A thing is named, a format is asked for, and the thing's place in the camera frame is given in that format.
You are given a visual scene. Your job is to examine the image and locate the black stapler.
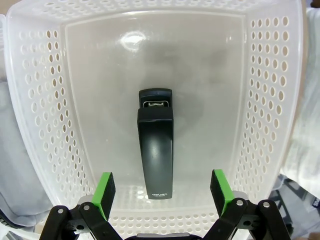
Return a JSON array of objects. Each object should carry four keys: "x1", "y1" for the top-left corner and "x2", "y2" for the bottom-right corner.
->
[{"x1": 136, "y1": 88, "x2": 175, "y2": 200}]

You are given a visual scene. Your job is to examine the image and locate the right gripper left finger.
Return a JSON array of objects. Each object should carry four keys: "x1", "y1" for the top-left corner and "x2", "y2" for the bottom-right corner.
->
[{"x1": 43, "y1": 171, "x2": 121, "y2": 240}]

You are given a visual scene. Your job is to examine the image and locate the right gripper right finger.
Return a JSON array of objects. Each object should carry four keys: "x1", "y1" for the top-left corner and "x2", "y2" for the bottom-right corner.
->
[{"x1": 207, "y1": 169, "x2": 293, "y2": 240}]

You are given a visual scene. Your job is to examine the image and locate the white perforated plastic basket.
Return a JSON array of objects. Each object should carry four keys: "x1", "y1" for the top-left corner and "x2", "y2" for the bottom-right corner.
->
[{"x1": 4, "y1": 0, "x2": 310, "y2": 240}]

